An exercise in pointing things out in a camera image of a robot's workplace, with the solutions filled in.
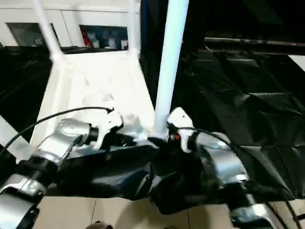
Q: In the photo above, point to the white plastic table top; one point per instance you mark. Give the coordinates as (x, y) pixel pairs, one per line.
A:
(95, 86)

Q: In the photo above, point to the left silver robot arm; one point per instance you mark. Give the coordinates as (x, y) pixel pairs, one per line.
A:
(52, 148)

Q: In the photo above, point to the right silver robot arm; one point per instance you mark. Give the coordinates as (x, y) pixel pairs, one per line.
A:
(224, 167)

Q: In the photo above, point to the black plastic mat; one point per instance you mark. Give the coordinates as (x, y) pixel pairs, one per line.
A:
(238, 95)

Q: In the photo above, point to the small red bottle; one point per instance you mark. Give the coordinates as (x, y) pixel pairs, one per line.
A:
(85, 38)

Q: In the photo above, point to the white glass-door cabinet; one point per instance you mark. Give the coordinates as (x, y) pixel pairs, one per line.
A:
(66, 19)

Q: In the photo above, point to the white board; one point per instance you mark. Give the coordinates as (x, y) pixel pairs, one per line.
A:
(298, 62)

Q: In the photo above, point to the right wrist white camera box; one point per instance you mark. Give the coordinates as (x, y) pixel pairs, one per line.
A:
(181, 120)

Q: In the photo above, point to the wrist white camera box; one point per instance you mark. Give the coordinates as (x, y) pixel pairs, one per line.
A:
(109, 121)
(181, 120)

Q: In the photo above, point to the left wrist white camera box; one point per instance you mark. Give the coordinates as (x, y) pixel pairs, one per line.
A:
(109, 121)

